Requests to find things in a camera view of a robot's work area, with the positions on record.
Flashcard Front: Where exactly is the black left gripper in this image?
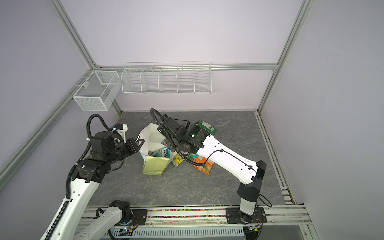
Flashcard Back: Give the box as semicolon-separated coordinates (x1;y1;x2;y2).
106;137;145;164

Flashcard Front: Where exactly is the white and green paper bag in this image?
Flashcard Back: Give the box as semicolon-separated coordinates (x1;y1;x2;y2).
138;123;176;176

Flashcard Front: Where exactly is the pink-teal Fox's candy packet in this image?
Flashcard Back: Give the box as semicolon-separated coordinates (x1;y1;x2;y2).
150;147;171;159

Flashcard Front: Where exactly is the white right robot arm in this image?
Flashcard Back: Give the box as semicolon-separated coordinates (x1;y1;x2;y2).
150;108;267;224

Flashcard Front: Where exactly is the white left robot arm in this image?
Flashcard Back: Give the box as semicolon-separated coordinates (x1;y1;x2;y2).
41;114;141;240

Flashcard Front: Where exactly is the yellow-green Fox's candy packet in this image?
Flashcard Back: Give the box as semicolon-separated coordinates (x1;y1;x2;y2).
172;154;184;168

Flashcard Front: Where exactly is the green Fox's candy packet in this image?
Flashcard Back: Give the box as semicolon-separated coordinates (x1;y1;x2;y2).
197;120;218;135

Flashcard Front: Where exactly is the orange Fox's candy packet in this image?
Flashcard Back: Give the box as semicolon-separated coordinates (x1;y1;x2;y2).
193;156;214;176

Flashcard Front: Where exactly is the small white mesh basket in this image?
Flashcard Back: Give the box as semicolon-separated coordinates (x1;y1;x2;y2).
73;71;122;112

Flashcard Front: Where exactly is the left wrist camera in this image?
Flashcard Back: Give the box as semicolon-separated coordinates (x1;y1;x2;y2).
114;124;128;143

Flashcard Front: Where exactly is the long white wire shelf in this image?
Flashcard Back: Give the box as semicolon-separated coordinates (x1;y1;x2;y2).
121;62;212;95

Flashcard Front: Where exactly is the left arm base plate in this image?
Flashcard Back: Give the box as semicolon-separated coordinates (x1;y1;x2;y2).
119;209;148;226

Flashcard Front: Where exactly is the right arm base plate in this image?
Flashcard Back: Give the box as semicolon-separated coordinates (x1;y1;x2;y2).
225;206;267;225

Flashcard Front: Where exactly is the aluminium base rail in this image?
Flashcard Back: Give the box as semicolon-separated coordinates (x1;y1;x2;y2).
74;204;313;229

